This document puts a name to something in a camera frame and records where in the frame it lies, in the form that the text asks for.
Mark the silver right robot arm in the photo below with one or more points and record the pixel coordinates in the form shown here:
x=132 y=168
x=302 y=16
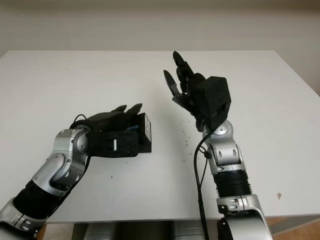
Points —
x=230 y=175

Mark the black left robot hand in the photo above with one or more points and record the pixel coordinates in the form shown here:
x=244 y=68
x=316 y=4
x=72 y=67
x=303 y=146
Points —
x=107 y=122

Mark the grey robot lower body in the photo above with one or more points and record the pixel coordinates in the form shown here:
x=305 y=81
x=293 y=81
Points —
x=140 y=231

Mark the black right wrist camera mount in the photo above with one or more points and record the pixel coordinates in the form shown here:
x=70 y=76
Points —
x=215 y=97

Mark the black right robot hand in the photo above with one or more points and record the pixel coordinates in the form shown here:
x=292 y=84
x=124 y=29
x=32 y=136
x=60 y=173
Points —
x=187 y=95

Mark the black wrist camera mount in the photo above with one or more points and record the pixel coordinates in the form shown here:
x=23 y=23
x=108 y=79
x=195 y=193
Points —
x=112 y=145
x=215 y=97

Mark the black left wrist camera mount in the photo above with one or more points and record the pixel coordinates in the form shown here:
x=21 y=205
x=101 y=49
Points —
x=112 y=145

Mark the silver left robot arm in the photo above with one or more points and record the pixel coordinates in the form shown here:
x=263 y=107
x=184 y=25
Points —
x=55 y=170

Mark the black printed box lid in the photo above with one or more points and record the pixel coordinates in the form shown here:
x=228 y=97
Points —
x=142 y=125

